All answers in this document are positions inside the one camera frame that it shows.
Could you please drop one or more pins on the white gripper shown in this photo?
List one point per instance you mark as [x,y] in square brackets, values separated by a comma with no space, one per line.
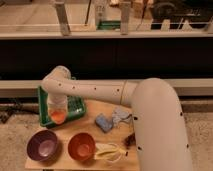
[57,104]

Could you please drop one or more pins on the orange apple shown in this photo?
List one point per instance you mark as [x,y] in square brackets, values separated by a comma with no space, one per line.
[58,117]

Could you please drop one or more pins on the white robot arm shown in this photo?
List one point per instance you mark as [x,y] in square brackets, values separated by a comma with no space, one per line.
[159,125]

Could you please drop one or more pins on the green plastic tray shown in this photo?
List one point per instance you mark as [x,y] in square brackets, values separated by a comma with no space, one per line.
[76,109]

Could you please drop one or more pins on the purple bowl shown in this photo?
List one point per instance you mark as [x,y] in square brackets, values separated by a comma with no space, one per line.
[42,145]

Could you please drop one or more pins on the wooden board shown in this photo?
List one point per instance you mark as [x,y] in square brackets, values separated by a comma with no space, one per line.
[63,162]

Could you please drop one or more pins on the orange bowl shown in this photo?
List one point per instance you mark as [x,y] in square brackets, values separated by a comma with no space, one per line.
[81,147]

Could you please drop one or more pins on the grey crumpled cloth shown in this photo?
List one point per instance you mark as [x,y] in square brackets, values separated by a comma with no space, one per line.
[120,115]

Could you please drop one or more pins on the bunch of dark grapes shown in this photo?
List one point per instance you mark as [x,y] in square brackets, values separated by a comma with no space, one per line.
[129,140]

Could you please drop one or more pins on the green box in background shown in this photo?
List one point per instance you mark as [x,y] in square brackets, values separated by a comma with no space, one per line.
[109,25]

